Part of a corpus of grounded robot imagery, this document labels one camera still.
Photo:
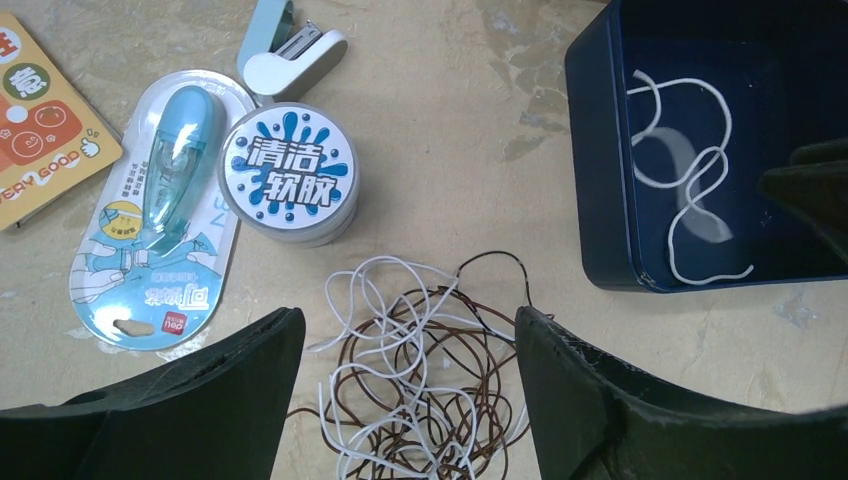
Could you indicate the dark blue tray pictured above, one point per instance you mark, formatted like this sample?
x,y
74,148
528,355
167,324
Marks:
x,y
677,108

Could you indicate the blue white stapler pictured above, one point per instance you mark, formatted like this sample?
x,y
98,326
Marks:
x,y
278,63

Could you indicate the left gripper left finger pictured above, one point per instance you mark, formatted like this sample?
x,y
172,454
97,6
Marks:
x,y
217,413

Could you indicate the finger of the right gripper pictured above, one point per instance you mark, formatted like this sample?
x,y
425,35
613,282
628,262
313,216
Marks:
x,y
813,188

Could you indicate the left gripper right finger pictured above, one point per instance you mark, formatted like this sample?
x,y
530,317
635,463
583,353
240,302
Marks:
x,y
595,416

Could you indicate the cleaning gel jar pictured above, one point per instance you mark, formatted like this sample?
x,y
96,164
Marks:
x,y
291,172

